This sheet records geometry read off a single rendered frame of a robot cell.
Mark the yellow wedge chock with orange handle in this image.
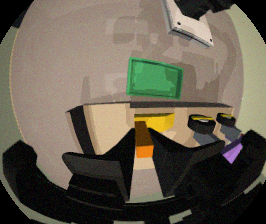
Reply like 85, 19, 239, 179
134, 113, 176, 159

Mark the tan wooden ramp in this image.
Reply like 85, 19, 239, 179
65, 101, 235, 155

